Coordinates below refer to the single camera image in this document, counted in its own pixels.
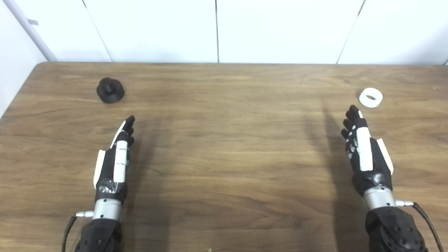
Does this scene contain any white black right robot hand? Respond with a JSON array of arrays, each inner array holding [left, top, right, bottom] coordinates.
[[341, 105, 394, 197]]

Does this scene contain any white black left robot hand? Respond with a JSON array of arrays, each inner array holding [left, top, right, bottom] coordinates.
[[93, 115, 136, 205]]

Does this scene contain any white plastic ring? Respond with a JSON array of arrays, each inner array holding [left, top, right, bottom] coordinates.
[[359, 87, 383, 108]]

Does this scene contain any round black plastic part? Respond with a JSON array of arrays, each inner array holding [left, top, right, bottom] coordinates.
[[96, 77, 125, 104]]

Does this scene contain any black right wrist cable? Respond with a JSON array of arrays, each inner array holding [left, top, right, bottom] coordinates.
[[395, 200, 445, 252]]

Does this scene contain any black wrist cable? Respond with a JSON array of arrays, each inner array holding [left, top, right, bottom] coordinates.
[[395, 200, 445, 252], [62, 211, 94, 252]]

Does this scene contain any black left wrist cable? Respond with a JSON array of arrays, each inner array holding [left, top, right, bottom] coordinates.
[[62, 211, 94, 252]]

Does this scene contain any grey wall corner post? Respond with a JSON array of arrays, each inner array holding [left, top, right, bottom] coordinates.
[[3, 0, 57, 62]]

